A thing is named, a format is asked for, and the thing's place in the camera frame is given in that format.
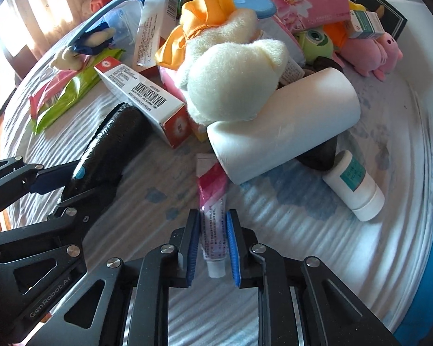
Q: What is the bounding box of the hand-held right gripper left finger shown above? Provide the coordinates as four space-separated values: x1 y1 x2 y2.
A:
7 207 201 346

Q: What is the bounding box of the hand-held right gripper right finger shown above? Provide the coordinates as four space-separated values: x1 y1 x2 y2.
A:
225 209 401 346

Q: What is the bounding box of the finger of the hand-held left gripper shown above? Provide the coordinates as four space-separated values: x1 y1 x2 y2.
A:
0 157 82 220
47 176 123 238

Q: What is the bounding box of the pink white ointment tube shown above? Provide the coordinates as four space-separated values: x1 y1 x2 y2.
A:
195 153 229 279

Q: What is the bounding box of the black glossy pouch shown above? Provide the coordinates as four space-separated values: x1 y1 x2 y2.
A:
59 101 154 202

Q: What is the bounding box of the green wipes pack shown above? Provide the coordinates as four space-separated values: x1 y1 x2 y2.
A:
31 48 126 136

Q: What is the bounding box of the bear plush blue outfit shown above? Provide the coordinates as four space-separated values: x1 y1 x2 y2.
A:
51 27 118 71

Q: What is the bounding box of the large white paper roll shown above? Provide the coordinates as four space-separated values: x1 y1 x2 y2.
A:
206 68 361 184

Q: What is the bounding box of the white bottle teal label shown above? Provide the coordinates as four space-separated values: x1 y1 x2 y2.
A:
323 150 385 222

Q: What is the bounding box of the cream duck plush orange bow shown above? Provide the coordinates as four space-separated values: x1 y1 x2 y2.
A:
155 0 289 123

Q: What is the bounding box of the blue plastic hanger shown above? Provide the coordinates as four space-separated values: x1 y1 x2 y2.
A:
70 0 278 49

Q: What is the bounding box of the red white medicine box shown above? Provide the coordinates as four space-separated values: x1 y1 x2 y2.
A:
94 56 186 148

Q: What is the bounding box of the pink curtain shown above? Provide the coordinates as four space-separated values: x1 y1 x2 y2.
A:
0 0 105 62

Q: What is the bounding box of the white barcode medicine box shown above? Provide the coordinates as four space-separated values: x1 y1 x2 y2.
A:
134 0 183 67

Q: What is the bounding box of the green one-eyed monster plush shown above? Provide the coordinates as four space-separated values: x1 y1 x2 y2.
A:
296 28 334 63

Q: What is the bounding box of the yellow orange plush toy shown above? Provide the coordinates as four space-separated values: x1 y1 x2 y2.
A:
325 2 365 49

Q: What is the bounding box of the pink tissue pack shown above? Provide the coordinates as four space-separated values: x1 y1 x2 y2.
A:
245 0 350 31

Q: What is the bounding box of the small white teal box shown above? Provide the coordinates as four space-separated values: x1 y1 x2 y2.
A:
350 9 385 40

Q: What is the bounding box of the black gift box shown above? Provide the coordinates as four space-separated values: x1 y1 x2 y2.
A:
341 0 408 42

